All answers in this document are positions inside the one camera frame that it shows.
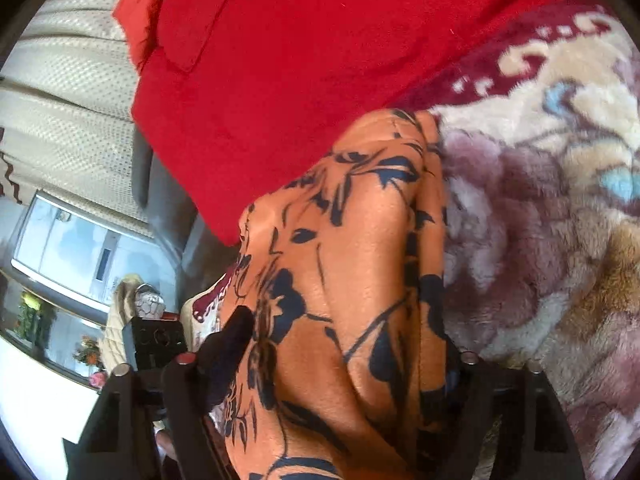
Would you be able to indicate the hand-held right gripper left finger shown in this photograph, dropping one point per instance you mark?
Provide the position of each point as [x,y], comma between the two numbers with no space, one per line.
[220,360]

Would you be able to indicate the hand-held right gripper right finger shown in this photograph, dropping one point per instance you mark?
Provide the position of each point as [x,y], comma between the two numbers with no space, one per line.
[477,390]

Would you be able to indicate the orange black floral garment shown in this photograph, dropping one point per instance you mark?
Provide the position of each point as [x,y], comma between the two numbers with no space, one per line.
[350,270]

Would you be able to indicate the white patterned vase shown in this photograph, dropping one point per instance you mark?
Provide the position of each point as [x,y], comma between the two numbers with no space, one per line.
[149,301]

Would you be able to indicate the orange artificial flowers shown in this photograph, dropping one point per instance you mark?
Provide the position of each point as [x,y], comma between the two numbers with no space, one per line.
[90,352]

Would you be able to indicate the yellow artificial flowers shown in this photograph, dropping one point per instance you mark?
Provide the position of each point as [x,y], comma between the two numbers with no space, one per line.
[31,312]

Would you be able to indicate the window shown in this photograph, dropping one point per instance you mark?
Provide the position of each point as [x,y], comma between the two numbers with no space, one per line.
[65,240]

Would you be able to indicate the maroon cream patterned plush blanket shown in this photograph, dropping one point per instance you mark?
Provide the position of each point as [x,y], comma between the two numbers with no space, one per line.
[550,220]

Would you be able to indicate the beige textured curtain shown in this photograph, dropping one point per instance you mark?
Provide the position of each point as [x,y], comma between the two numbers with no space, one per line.
[75,110]

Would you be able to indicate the red cloth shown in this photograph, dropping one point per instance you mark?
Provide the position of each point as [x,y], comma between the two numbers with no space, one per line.
[310,70]

